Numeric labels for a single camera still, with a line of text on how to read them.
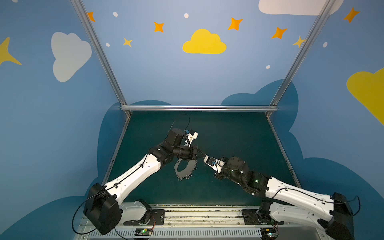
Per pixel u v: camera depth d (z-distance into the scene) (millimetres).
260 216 662
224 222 737
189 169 909
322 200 439
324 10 708
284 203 507
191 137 702
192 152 641
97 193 398
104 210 386
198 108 1261
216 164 588
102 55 855
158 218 743
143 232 707
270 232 715
